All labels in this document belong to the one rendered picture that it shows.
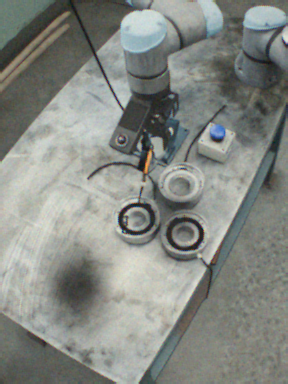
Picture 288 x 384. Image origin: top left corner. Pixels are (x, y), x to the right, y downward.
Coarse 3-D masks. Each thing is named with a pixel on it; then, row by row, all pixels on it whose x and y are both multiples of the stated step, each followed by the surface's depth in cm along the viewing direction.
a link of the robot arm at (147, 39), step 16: (128, 16) 69; (144, 16) 69; (160, 16) 69; (128, 32) 68; (144, 32) 67; (160, 32) 68; (176, 32) 71; (128, 48) 71; (144, 48) 70; (160, 48) 71; (176, 48) 73; (128, 64) 75; (144, 64) 73; (160, 64) 74
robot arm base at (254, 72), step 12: (240, 60) 124; (252, 60) 119; (264, 60) 117; (240, 72) 125; (252, 72) 121; (264, 72) 120; (276, 72) 121; (252, 84) 124; (264, 84) 123; (276, 84) 124
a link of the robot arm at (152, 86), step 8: (168, 72) 78; (128, 80) 79; (136, 80) 77; (144, 80) 76; (152, 80) 76; (160, 80) 77; (168, 80) 80; (136, 88) 79; (144, 88) 78; (152, 88) 78; (160, 88) 79
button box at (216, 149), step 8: (208, 128) 112; (208, 136) 110; (232, 136) 110; (200, 144) 110; (208, 144) 109; (216, 144) 109; (224, 144) 109; (232, 144) 112; (200, 152) 113; (208, 152) 111; (216, 152) 109; (224, 152) 108; (216, 160) 112; (224, 160) 110
